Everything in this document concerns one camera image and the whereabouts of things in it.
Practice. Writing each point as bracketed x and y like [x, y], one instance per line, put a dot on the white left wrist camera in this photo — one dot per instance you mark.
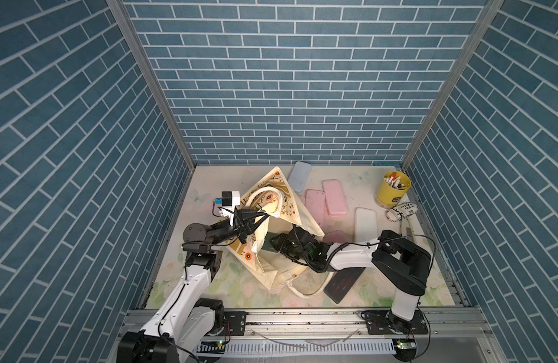
[226, 204]

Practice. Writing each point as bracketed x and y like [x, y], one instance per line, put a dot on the white pencil case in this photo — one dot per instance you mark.
[365, 228]

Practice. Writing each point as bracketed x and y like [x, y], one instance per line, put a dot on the dark green case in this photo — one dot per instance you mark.
[272, 242]

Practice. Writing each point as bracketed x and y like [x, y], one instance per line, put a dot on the rounded pink pouch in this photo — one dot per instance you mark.
[337, 237]

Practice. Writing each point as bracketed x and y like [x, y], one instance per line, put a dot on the black pencil case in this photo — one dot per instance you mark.
[341, 283]

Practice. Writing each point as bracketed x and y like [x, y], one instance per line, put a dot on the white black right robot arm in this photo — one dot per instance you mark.
[405, 264]

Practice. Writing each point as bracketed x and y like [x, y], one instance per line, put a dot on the pink pencil case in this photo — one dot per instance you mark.
[335, 199]
[315, 204]

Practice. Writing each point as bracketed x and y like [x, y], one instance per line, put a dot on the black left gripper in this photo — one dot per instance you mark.
[243, 229]

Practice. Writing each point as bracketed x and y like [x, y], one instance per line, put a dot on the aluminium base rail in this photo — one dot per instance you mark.
[215, 334]

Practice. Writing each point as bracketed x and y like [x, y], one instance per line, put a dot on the yellow pen cup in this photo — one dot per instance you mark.
[392, 189]

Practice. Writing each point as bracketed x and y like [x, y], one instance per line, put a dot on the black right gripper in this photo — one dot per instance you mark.
[283, 244]

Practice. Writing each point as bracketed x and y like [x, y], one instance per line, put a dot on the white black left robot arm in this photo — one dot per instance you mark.
[184, 295]

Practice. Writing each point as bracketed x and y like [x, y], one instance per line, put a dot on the floral cream canvas bag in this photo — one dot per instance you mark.
[273, 195]

